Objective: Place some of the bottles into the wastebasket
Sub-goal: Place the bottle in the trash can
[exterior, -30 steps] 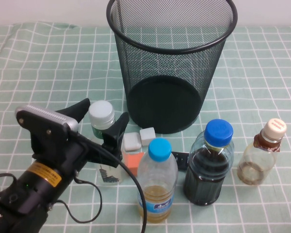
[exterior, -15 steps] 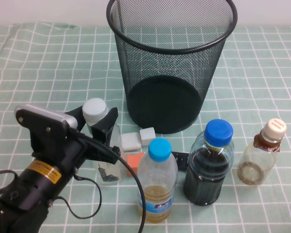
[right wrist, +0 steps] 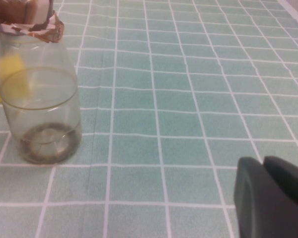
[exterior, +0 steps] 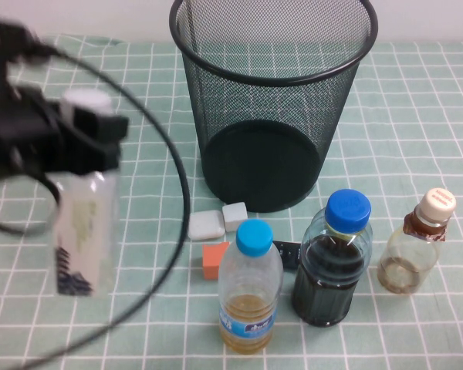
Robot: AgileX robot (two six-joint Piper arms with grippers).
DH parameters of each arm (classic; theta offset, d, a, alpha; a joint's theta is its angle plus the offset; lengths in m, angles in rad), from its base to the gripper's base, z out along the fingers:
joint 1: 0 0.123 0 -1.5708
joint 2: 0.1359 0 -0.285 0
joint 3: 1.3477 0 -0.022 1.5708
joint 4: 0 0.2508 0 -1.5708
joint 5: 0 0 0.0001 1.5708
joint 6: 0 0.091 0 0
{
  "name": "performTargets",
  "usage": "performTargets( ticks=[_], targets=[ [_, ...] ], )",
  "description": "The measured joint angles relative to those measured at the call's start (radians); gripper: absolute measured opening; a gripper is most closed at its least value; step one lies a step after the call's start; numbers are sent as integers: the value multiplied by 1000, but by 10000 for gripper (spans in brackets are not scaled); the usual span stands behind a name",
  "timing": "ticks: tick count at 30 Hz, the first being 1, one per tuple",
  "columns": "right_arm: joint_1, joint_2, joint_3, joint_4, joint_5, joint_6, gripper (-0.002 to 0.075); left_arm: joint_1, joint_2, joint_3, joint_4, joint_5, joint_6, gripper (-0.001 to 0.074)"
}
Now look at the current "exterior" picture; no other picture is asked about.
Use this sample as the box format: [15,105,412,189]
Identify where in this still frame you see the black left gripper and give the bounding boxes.
[0,86,130,177]

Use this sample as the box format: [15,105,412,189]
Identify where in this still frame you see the clear bottle white cap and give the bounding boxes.
[52,88,120,298]

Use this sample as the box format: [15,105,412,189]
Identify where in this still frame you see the bottle beige cap brown label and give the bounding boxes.
[377,187,458,296]

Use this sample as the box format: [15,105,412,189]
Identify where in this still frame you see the black mesh wastebasket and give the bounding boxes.
[168,0,379,214]

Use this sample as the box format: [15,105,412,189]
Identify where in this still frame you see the white rounded plastic case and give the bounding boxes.
[186,210,225,242]

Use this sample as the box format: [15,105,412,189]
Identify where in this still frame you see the pale grey cube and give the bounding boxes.
[221,203,249,233]

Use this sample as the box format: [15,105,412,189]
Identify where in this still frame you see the orange cube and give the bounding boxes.
[201,241,231,281]

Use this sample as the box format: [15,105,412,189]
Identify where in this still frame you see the bottle light blue cap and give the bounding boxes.
[218,219,285,355]

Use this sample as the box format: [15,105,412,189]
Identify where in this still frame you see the black remote control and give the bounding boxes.
[272,240,302,271]

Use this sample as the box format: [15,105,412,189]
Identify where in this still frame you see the dark liquid bottle blue cap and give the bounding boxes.
[291,188,373,328]

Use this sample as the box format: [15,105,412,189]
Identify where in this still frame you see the green checked tablecloth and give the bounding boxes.
[0,34,463,370]

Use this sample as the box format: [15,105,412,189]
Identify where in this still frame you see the thin black cable loop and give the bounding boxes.
[0,173,61,236]

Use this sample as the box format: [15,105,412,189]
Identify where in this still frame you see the long black camera cable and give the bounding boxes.
[7,40,192,370]

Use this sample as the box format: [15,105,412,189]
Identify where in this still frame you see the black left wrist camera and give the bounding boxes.
[0,17,55,92]

